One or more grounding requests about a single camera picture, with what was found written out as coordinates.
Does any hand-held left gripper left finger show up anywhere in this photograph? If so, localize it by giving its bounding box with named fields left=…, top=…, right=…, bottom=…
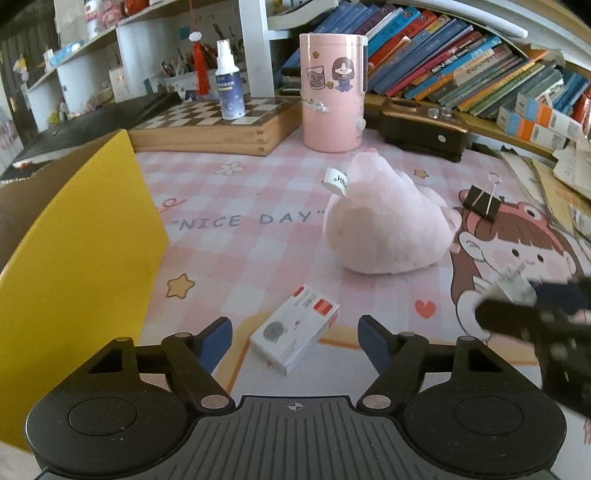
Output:
left=88, top=316, right=233, bottom=412

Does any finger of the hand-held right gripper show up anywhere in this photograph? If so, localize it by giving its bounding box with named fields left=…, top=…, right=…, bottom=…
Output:
left=475, top=295, right=578, bottom=347
left=533, top=276, right=591, bottom=317

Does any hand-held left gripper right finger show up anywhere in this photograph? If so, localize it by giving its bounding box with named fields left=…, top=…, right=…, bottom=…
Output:
left=358, top=315, right=506, bottom=411

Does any white charger plug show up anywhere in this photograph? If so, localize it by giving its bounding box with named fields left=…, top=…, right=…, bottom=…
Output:
left=489, top=262, right=537, bottom=306

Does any small white red-label box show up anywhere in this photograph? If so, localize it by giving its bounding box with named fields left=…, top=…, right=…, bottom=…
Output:
left=249, top=285, right=341, bottom=374

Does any black binder clip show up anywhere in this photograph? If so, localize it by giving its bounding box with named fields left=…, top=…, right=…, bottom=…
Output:
left=463, top=172, right=503, bottom=221

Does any pink plush toy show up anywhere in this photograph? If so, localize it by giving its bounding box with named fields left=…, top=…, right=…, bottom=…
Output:
left=322, top=148, right=462, bottom=276

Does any yellow cardboard box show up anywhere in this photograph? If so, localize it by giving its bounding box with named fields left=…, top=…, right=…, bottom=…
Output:
left=0, top=128, right=170, bottom=453

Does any pink checked desktop mat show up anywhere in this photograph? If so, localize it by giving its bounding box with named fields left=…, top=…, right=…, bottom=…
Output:
left=134, top=136, right=591, bottom=480

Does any pile of papers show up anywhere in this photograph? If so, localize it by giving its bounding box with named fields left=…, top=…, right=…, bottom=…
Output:
left=499, top=138, right=591, bottom=259

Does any blue orange white box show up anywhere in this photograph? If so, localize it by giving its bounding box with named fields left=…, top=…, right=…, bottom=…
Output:
left=498, top=105, right=568, bottom=151
left=516, top=90, right=585, bottom=139

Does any wooden chessboard box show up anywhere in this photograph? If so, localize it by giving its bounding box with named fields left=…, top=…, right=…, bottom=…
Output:
left=128, top=96, right=303, bottom=158

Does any dark brown stapler case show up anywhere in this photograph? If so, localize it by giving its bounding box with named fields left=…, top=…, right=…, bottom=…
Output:
left=379, top=98, right=470, bottom=162

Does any pink cartoon cylinder container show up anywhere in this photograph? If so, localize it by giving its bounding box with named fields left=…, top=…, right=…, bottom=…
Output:
left=298, top=32, right=369, bottom=154

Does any white spray bottle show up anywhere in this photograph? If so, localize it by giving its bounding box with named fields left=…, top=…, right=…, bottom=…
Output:
left=215, top=39, right=245, bottom=121

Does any black electronic keyboard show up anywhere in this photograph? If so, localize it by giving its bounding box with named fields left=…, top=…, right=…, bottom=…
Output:
left=0, top=92, right=183, bottom=181

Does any row of shelved books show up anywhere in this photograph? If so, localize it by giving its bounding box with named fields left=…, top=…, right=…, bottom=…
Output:
left=277, top=0, right=591, bottom=121

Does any red tassel ornament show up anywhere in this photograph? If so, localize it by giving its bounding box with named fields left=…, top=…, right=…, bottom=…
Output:
left=189, top=30, right=208, bottom=100

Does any white carton red label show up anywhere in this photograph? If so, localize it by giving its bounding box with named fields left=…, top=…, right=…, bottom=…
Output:
left=109, top=67, right=127, bottom=103

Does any white bookshelf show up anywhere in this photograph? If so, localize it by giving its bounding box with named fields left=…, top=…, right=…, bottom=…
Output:
left=238, top=0, right=591, bottom=158

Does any white cubby shelf unit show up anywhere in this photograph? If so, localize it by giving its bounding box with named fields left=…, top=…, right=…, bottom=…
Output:
left=25, top=0, right=278, bottom=121

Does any blue wipes packet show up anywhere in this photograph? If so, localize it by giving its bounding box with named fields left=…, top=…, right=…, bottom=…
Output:
left=48, top=39, right=86, bottom=65

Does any white lotion bottle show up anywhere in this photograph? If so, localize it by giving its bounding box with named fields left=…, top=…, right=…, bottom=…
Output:
left=85, top=0, right=100, bottom=40

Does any pink storage box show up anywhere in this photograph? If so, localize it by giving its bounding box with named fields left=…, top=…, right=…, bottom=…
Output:
left=99, top=0, right=123, bottom=31

